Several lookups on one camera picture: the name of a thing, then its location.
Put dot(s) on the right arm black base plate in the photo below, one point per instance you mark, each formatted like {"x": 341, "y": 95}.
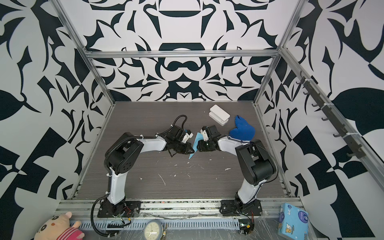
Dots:
{"x": 230, "y": 208}

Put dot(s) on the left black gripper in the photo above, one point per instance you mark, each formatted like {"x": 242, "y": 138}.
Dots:
{"x": 187, "y": 150}

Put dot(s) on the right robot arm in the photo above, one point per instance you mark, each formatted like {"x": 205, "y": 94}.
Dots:
{"x": 255, "y": 162}

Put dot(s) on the white rectangular box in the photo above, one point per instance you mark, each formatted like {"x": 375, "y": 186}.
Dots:
{"x": 219, "y": 115}

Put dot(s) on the blue cloth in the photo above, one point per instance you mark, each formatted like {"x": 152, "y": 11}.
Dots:
{"x": 243, "y": 130}

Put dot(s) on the small black electronics module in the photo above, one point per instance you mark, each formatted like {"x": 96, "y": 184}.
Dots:
{"x": 246, "y": 226}

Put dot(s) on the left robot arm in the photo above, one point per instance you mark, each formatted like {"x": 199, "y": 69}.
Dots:
{"x": 122, "y": 155}

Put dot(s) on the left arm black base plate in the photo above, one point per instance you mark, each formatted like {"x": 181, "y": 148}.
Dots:
{"x": 126, "y": 210}

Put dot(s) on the white slotted cable duct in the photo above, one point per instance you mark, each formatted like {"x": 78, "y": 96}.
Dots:
{"x": 174, "y": 224}

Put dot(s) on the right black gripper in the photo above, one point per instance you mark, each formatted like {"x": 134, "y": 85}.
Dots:
{"x": 202, "y": 147}

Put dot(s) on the light blue paper sheet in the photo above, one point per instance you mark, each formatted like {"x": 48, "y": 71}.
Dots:
{"x": 198, "y": 138}

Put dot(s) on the pink plush toy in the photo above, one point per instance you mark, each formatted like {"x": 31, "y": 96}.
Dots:
{"x": 58, "y": 228}

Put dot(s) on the blue tissue pack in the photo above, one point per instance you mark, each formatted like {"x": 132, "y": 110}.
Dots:
{"x": 293, "y": 223}

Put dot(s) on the round analog clock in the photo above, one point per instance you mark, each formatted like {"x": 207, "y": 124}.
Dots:
{"x": 153, "y": 230}

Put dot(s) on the black wall hook rack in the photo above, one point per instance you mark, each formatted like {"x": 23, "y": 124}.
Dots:
{"x": 334, "y": 116}

